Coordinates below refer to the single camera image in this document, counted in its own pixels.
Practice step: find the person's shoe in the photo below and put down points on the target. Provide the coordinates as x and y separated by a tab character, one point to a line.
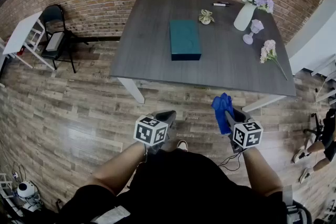
182	144

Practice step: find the pink flower stem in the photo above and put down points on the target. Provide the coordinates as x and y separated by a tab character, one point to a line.
269	49

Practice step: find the white table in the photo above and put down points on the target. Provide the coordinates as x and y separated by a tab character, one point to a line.
21	31
309	36

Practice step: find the white rectangular foam block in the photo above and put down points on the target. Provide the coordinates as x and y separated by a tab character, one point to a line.
53	42

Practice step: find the blue cloth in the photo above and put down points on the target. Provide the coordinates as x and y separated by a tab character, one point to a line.
221	112

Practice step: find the person's right forearm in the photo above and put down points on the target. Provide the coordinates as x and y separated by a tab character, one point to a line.
262	173

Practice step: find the black office chair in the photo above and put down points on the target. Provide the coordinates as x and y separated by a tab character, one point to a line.
316	128

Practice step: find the white vase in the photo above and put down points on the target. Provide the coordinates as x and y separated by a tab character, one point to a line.
244	18

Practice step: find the person's left forearm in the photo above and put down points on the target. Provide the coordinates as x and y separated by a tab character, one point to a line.
118	165

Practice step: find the white round device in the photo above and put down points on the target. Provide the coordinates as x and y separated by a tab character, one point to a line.
26	189

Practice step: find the black folding chair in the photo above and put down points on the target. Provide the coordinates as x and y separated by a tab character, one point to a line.
52	13

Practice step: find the grey backpack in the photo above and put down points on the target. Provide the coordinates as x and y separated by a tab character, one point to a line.
295	209

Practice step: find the small red object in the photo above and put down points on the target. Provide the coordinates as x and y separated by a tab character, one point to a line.
20	52

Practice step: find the teal box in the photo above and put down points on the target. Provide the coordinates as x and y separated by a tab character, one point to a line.
183	36

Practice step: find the person's black shirt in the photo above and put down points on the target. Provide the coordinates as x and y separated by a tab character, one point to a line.
183	191

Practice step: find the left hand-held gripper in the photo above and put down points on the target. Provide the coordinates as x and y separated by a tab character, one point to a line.
151	133

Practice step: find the lilac goblet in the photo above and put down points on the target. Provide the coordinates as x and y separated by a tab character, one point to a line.
256	26

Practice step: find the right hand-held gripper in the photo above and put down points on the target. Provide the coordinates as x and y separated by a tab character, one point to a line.
246	136

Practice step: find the small potted plant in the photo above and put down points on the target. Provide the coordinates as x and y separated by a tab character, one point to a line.
206	17

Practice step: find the white table leg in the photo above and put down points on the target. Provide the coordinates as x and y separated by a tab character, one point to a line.
132	90
262	102

